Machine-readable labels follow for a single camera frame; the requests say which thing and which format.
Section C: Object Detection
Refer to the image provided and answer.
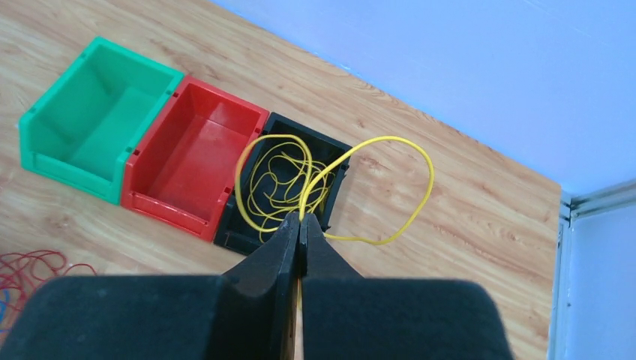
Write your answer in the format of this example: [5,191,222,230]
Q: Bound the yellow cables in black bin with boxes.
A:
[247,148,335,232]

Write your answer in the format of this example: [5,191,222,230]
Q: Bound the yellow cable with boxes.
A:
[234,133,436,319]

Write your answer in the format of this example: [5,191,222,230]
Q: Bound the red plastic bin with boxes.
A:
[121,76,269,242]

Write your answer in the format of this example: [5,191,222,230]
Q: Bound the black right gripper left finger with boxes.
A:
[1,213,300,359]

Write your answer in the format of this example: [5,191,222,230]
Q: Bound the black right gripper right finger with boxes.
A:
[299,214,513,359]

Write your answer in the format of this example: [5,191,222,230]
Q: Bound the black plastic bin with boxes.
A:
[213,112,351,255]

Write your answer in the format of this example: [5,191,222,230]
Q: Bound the green plastic bin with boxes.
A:
[19,37,185,205]

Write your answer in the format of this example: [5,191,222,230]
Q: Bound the aluminium frame post right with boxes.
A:
[547,180,635,359]

